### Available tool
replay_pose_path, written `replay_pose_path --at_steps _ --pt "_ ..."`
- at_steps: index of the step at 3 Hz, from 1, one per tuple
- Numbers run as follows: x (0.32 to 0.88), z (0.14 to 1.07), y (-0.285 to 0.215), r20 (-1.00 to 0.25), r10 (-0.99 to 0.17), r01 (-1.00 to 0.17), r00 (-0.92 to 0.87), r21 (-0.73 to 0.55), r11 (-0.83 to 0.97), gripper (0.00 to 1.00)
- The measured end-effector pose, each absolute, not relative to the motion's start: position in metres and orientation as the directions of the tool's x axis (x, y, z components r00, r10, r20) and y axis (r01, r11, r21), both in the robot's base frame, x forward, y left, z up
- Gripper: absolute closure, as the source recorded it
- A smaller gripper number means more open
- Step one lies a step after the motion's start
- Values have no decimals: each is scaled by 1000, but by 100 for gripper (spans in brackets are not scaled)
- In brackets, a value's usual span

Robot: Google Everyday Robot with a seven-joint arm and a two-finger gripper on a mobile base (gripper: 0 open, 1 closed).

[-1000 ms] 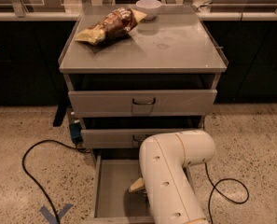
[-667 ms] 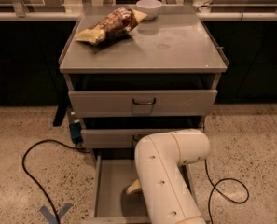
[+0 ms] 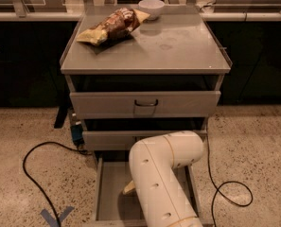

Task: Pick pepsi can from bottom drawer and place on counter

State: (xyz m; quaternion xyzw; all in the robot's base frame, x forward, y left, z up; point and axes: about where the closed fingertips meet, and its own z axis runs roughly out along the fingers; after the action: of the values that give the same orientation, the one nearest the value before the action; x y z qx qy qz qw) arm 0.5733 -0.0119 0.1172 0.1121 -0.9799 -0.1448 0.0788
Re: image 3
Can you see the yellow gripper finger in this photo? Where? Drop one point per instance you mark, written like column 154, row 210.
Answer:
column 129, row 188

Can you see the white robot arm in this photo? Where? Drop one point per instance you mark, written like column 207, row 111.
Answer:
column 152, row 162

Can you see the grey open bottom drawer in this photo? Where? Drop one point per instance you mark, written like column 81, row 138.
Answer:
column 111, row 207

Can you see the grey middle drawer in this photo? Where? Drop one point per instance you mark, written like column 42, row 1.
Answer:
column 124, row 140

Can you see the grey top drawer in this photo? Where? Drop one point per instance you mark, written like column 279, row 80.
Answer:
column 144, row 104

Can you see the long back counter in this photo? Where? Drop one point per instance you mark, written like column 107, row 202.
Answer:
column 103, row 11

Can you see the blue power adapter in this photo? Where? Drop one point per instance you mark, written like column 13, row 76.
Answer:
column 76, row 133

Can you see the blue tape floor mark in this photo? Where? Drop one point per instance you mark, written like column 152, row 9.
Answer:
column 56, row 221

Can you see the brown yellow chip bag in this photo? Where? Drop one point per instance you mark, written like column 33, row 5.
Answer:
column 118, row 25

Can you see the white bowl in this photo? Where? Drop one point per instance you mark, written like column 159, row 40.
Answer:
column 153, row 7

